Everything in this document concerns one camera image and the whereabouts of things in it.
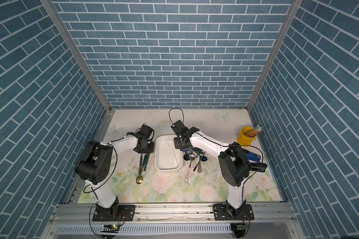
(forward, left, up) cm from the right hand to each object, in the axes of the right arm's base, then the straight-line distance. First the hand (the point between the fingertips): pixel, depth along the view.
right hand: (180, 144), depth 91 cm
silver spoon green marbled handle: (-20, +22, -9) cm, 31 cm away
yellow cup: (+7, -40, -2) cm, 41 cm away
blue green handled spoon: (-4, -15, -8) cm, 17 cm away
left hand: (-2, +18, -8) cm, 20 cm away
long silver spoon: (-6, -7, -6) cm, 11 cm away
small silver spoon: (-12, -13, -8) cm, 19 cm away
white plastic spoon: (+3, +7, -7) cm, 11 cm away
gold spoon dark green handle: (-19, +24, -9) cm, 32 cm away
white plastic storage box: (-6, +10, -8) cm, 15 cm away
